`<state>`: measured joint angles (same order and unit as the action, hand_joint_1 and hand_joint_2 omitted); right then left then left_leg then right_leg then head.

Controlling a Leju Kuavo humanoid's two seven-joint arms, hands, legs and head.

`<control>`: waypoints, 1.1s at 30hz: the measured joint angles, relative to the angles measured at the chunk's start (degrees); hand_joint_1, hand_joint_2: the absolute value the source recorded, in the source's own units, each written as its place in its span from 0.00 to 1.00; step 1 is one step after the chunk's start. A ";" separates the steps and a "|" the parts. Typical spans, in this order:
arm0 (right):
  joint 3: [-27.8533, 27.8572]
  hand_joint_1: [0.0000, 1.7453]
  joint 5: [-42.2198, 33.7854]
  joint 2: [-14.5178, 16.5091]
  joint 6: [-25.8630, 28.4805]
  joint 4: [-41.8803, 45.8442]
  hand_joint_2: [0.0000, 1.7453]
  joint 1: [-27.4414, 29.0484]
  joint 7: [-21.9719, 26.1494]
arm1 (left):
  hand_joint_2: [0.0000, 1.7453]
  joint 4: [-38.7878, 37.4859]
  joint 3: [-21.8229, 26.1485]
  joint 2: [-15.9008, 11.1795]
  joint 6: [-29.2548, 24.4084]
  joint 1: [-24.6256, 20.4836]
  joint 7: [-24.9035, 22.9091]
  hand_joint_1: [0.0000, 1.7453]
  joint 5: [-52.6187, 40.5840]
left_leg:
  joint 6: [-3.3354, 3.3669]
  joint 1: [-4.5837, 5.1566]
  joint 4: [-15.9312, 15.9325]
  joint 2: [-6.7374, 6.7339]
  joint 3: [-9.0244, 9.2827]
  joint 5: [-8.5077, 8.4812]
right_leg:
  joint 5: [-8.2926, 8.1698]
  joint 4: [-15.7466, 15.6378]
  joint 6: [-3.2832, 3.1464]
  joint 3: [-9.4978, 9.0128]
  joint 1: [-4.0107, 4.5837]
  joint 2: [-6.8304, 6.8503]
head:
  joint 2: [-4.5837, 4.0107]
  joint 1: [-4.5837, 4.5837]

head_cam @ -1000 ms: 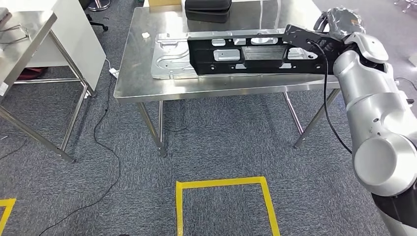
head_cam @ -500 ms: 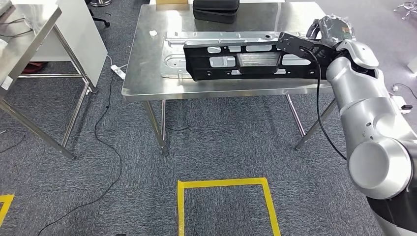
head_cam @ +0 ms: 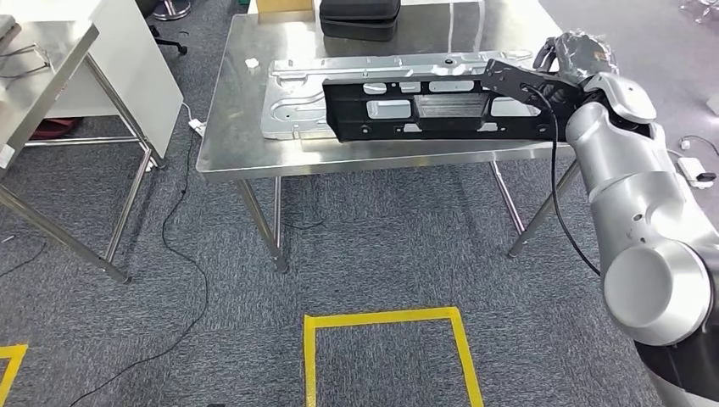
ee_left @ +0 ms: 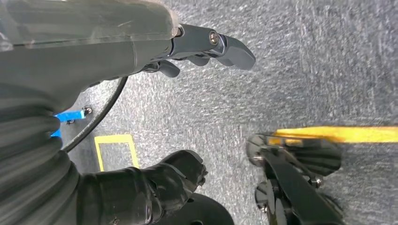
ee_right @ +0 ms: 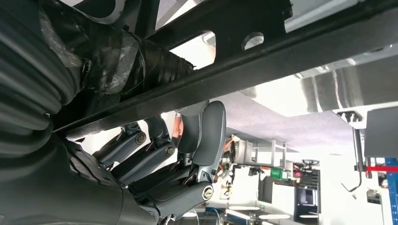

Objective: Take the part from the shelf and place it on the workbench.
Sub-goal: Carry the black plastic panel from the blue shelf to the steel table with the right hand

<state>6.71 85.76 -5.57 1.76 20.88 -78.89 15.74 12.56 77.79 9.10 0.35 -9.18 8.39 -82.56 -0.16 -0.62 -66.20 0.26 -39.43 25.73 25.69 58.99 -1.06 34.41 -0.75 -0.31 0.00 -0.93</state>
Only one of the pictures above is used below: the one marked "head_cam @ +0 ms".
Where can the black office chair leg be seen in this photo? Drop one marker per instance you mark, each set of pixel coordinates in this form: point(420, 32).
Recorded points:
point(168, 40)

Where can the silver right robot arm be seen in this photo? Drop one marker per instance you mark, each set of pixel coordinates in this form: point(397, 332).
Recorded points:
point(635, 185)

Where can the white power strip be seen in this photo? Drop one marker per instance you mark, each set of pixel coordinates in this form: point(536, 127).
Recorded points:
point(196, 127)

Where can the stamped sheet metal panel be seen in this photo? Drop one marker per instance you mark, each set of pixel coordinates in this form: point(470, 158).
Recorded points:
point(292, 107)

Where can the chrome round stool base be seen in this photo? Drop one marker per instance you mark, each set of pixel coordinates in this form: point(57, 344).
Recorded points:
point(171, 8)

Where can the black zip case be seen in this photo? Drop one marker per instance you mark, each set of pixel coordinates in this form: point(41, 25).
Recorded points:
point(359, 19)

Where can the red object under table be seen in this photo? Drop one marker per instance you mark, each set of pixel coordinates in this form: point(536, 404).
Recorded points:
point(56, 129)

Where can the stainless steel side table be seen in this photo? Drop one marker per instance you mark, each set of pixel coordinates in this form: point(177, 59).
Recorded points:
point(33, 95)

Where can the white pillar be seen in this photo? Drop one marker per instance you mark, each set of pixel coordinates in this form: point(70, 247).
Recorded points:
point(713, 104)

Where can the small white object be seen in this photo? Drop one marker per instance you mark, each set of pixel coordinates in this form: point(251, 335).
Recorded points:
point(252, 63)

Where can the white cabinet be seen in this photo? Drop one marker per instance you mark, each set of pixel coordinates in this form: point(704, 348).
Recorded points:
point(140, 73)

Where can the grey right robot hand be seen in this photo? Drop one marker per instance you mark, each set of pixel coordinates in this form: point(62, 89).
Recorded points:
point(578, 56)

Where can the stainless steel workbench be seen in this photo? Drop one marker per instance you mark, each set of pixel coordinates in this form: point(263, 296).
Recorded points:
point(236, 140)

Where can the long black plastic part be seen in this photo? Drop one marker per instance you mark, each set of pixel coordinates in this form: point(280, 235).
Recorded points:
point(449, 107)

